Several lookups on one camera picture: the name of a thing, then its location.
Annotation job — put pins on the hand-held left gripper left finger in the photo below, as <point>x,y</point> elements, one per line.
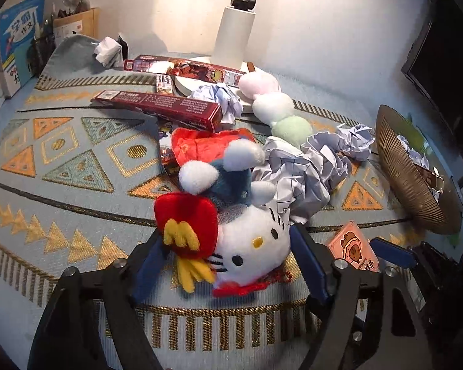
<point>146,277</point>

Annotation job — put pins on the long red picture box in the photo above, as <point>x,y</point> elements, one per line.
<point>185,70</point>

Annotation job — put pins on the white cat plush toy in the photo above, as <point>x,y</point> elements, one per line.
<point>247,242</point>

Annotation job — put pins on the white paper ball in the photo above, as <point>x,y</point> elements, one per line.
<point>357,140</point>
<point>414,154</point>
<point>220,98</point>

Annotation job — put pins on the small pink card box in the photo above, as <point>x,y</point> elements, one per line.
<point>349,246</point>

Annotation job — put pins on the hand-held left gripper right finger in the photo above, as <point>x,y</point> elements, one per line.
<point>310,266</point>

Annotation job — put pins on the brown ribbed bowl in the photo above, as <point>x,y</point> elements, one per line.
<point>405,196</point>

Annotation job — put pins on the cardboard box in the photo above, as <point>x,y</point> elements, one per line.
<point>81,25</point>

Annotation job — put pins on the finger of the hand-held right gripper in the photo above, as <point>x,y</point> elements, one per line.
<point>393,253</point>

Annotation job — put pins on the crumpled white tissue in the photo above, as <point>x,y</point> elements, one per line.
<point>108,52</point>

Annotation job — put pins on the red patterned pouch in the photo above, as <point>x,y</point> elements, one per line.
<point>200,144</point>

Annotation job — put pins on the dark monitor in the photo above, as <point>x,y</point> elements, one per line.
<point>455,96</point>

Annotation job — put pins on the black mesh pen holder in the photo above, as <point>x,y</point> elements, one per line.
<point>40,56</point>

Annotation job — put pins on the patterned blue woven mat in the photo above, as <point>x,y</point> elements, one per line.
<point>81,169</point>

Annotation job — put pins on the blue book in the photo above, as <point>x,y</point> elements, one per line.
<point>19,46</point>

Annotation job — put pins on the green packet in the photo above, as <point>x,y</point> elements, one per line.
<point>419,143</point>

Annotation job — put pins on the small black object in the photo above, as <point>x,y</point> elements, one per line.
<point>124,52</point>

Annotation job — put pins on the long dark red box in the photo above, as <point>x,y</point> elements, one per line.
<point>158,106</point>

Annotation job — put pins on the white desk lamp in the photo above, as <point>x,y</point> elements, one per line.
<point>233,34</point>

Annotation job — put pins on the pink white green dumpling plush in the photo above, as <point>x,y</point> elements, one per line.
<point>274,108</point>

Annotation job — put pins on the large crumpled lined paper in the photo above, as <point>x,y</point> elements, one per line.
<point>293,173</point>

